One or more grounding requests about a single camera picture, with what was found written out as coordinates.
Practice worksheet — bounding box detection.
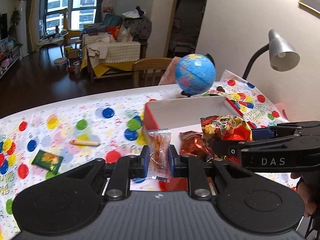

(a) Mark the red orange snack bag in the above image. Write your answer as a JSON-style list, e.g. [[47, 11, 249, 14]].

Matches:
[[200, 115, 253, 159]]

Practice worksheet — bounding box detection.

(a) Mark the brown red foil snack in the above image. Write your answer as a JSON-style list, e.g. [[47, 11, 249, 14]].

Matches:
[[180, 131, 214, 162]]

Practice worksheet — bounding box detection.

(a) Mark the clear orange snack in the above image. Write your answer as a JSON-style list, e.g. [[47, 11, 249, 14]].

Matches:
[[148, 129, 171, 182]]

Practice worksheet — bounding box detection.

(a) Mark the right hand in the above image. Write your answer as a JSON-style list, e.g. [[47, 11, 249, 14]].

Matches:
[[291, 172, 317, 218]]

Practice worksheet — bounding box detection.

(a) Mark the red cardboard box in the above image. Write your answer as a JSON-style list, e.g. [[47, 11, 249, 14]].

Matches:
[[142, 95, 256, 192]]

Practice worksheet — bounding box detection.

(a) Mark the grey desk lamp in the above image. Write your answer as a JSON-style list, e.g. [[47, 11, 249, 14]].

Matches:
[[242, 29, 300, 80]]

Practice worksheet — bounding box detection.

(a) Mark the green cracker packet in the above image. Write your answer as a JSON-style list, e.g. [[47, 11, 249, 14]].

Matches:
[[31, 150, 63, 175]]

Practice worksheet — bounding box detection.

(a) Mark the small blue globe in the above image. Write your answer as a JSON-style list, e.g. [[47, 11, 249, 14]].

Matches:
[[175, 54, 216, 97]]

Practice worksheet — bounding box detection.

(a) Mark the balloon birthday tablecloth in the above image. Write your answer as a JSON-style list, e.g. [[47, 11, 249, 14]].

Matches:
[[0, 69, 303, 240]]

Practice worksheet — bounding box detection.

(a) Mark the pink cushion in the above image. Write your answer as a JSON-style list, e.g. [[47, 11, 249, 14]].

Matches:
[[158, 57, 182, 86]]

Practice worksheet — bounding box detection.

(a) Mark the wooden chair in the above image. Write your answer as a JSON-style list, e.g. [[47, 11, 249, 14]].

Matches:
[[132, 57, 172, 88]]

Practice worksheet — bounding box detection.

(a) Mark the small white stool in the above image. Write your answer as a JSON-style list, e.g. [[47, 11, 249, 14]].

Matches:
[[54, 57, 69, 68]]

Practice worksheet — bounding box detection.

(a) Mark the sofa with white cover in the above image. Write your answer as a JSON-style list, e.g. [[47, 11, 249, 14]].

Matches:
[[80, 10, 152, 83]]

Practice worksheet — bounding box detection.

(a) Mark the round coffee table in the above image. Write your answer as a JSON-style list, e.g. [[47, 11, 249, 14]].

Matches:
[[36, 33, 68, 57]]

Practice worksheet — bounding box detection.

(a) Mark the dark tv cabinet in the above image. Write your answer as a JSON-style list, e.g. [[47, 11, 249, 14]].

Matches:
[[0, 46, 20, 79]]

